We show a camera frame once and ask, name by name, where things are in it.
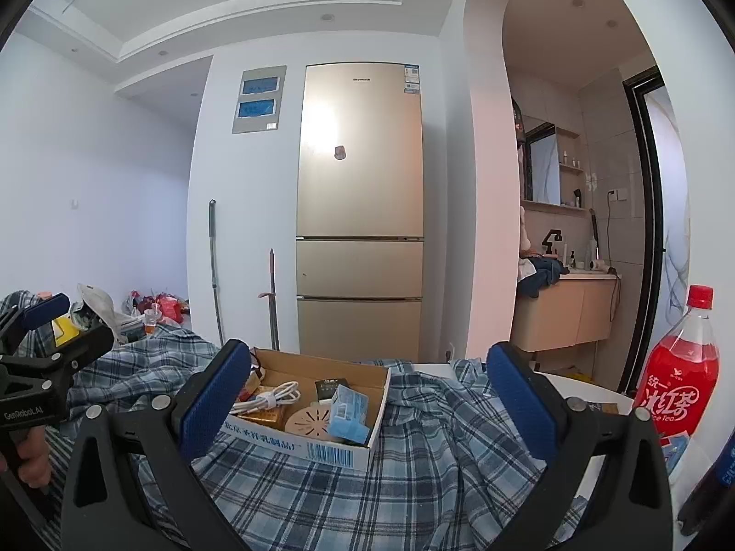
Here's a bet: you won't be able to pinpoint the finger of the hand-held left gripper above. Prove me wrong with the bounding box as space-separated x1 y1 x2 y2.
0 292 71 357
0 321 116 391

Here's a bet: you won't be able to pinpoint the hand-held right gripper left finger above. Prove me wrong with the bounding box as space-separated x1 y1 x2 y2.
60 338 254 551

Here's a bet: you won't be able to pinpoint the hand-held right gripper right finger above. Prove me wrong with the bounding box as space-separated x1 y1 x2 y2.
487 341 673 551

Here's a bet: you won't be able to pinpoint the orange blue cigarette pack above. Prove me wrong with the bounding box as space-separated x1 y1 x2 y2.
235 407 288 431

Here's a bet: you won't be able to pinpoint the white charging cable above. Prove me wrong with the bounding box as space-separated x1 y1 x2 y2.
230 382 301 414

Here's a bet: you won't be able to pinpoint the beige round vented device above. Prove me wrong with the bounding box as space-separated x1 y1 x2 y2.
285 402 345 444

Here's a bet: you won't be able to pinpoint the cardboard box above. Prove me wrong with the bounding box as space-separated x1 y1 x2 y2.
221 347 392 472

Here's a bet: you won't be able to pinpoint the black packet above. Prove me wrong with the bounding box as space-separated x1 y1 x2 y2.
315 379 351 405

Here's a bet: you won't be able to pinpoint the blue tissue packet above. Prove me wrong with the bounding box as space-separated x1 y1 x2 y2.
327 384 371 445

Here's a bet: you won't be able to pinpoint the person's left hand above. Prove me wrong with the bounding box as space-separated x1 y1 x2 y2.
0 427 52 489

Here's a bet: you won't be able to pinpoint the yellow bag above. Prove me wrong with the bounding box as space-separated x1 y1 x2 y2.
53 315 78 348

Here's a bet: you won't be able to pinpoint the white plastic bag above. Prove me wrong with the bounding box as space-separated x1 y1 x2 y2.
72 283 130 339

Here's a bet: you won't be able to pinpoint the red plastic bags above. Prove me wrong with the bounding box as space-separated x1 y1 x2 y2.
126 290 187 322

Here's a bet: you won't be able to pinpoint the beige vanity cabinet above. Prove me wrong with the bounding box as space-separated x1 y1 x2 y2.
511 275 622 352

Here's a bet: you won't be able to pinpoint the blue clothes heap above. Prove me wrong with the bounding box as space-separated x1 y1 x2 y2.
517 255 566 299

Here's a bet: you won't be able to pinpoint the blue plaid cloth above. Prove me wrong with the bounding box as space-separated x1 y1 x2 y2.
0 290 604 551

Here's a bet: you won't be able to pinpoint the red iced tea bottle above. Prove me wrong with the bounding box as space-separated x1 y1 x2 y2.
632 284 720 437

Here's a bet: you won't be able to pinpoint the small blue packet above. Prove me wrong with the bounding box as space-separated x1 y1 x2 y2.
660 433 690 472

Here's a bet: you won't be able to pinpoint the dark cola bottle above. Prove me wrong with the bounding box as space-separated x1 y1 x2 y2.
678 430 735 537

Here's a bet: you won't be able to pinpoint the bathroom mirror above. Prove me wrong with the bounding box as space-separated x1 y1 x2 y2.
525 120 560 204

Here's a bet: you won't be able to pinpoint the gold refrigerator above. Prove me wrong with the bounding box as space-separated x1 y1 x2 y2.
295 62 424 364

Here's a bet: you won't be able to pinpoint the grey mop handle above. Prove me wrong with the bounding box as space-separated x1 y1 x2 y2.
208 199 226 348

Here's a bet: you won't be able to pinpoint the black door frame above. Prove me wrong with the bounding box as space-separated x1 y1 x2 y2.
617 66 667 394

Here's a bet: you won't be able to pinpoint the wall niche shelf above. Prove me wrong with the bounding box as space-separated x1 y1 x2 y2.
558 129 587 208

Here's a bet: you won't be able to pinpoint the grey wall panel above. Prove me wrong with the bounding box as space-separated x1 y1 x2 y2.
231 65 287 135

